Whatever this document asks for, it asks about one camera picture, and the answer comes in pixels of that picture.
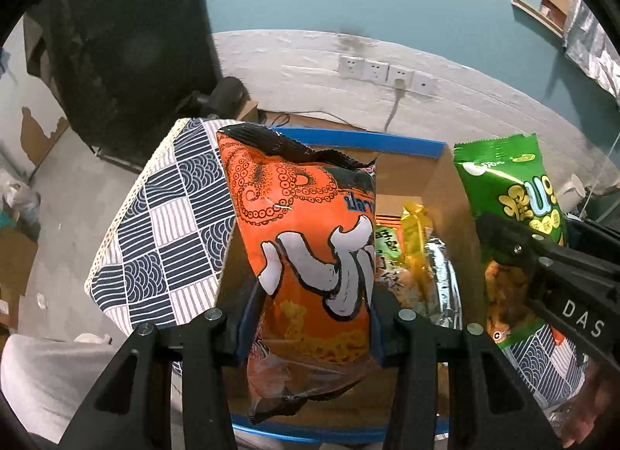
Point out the white cup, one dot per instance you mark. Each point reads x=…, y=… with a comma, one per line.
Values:
x=574, y=187

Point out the pale green printed packet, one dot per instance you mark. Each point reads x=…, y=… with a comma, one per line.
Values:
x=387, y=251

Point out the flat brown cardboard sheet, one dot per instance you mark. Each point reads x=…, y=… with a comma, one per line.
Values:
x=14, y=266

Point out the silver foil packet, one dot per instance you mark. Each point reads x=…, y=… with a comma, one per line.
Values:
x=445, y=280

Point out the person's clothed leg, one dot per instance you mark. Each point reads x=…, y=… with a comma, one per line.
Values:
x=48, y=382

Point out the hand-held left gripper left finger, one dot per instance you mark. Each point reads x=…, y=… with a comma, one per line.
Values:
x=245, y=333

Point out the person's right hand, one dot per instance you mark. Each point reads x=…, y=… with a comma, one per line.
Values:
x=598, y=404

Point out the clear plastic bag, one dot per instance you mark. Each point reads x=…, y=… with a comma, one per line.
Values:
x=20, y=203

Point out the white wall socket with plug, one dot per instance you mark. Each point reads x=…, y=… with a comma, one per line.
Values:
x=400, y=76

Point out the silver foil curtain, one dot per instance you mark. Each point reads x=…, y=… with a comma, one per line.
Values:
x=593, y=43

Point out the blue white patterned tablecloth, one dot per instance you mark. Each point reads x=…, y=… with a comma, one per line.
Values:
x=169, y=237

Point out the wooden window ledge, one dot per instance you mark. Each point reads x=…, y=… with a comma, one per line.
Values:
x=537, y=6

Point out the long yellow snack packet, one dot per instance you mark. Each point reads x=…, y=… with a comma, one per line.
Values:
x=415, y=237

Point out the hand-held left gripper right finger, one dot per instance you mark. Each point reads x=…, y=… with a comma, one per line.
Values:
x=379, y=333

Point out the green snack bag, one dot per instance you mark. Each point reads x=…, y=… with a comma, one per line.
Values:
x=513, y=174

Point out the orange octopus-print snack bag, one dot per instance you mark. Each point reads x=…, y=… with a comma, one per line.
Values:
x=300, y=217

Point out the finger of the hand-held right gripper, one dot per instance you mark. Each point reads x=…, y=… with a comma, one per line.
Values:
x=506, y=239

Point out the blue-edged cardboard box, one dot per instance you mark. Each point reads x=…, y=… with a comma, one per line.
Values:
x=445, y=178

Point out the white single-hole wall socket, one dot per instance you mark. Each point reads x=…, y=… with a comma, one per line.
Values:
x=424, y=82

